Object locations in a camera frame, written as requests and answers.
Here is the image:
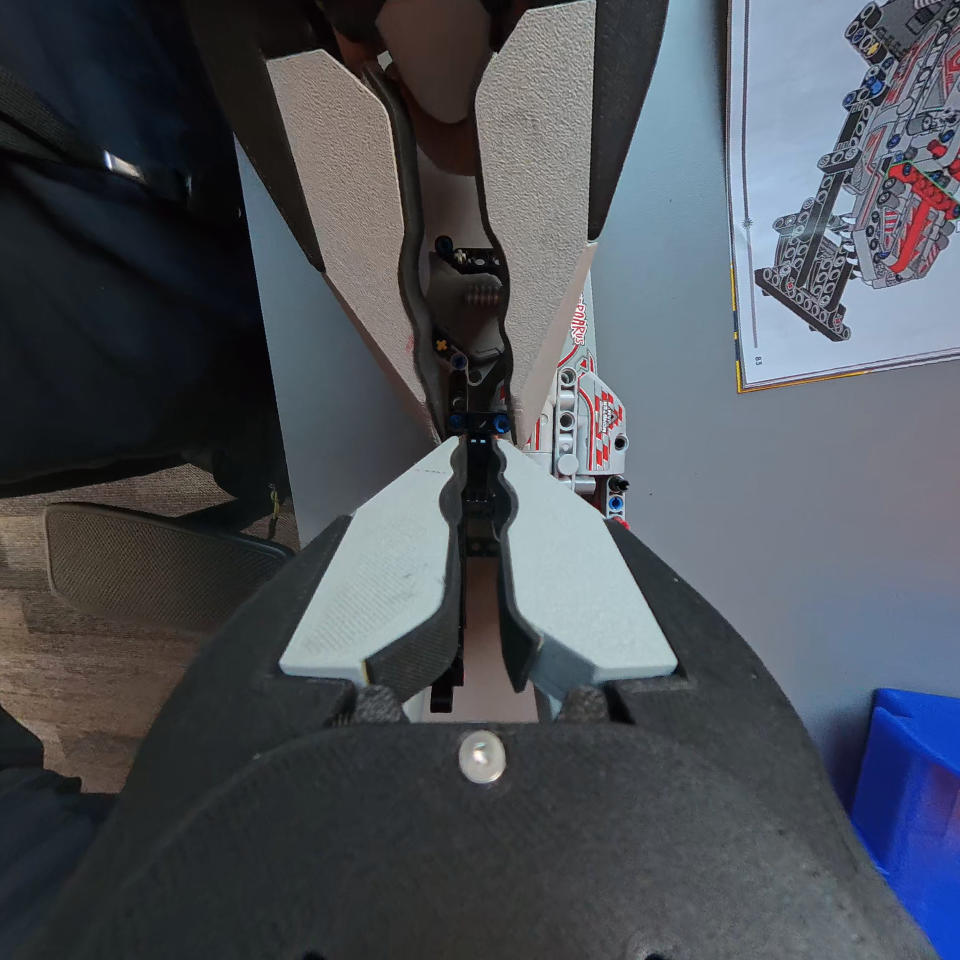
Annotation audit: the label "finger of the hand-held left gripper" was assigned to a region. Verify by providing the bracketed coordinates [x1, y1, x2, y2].
[473, 0, 603, 435]
[264, 48, 447, 444]

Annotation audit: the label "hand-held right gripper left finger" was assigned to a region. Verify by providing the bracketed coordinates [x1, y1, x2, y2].
[277, 435, 462, 702]

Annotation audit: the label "lego instruction booklet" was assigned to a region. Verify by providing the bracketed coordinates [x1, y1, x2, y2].
[726, 0, 960, 395]

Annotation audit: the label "blue plastic bin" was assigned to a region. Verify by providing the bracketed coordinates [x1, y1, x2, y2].
[851, 688, 960, 960]

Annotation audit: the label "black lanyard with metal clip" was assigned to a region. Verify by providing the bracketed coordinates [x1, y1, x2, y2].
[0, 67, 198, 220]

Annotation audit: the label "grey red lego truck model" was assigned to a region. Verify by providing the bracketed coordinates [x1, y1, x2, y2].
[426, 234, 633, 528]

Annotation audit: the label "black lego beam blue pins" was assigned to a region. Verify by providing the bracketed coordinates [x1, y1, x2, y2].
[431, 411, 516, 714]

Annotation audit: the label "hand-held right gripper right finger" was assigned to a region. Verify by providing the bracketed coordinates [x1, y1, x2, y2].
[495, 436, 682, 721]

